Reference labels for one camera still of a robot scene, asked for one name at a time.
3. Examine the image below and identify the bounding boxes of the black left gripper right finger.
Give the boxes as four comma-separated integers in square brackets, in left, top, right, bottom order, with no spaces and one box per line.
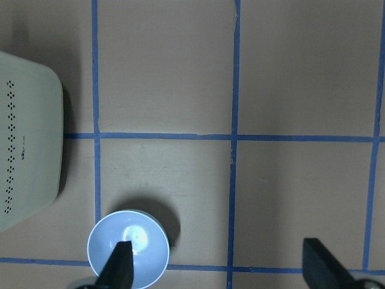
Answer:
[302,238,384,289]

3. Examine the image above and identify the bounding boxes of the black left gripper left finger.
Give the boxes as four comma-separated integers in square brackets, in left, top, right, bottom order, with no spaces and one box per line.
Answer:
[94,241,134,289]

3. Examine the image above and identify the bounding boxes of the light blue bowl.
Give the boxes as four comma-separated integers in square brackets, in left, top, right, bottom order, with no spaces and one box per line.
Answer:
[87,210,170,288]

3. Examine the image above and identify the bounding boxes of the blue tape horizontal lower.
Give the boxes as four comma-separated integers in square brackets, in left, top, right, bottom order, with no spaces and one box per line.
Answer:
[0,257,385,276]

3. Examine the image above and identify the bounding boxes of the blue tape horizontal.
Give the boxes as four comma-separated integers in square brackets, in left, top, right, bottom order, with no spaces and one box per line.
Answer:
[64,132,384,143]
[0,257,385,276]

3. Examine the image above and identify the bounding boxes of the blue tape vertical right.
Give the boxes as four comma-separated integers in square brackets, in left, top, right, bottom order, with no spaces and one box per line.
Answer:
[362,1,384,272]

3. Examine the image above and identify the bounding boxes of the blue tape vertical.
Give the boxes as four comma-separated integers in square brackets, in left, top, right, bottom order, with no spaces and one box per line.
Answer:
[362,1,384,272]
[226,0,241,288]
[91,0,101,223]

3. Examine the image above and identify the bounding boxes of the blue tape horizontal upper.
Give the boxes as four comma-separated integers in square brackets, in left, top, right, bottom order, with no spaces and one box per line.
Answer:
[64,132,384,143]

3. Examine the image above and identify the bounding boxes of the white perforated plastic tray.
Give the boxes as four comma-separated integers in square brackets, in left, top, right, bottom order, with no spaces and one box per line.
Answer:
[1,52,63,231]

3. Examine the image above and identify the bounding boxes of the blue tape vertical left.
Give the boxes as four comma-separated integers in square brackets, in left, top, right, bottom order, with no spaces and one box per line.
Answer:
[91,0,101,223]

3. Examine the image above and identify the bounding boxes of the blue tape vertical middle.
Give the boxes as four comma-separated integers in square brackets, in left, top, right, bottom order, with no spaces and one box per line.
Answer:
[226,0,241,288]

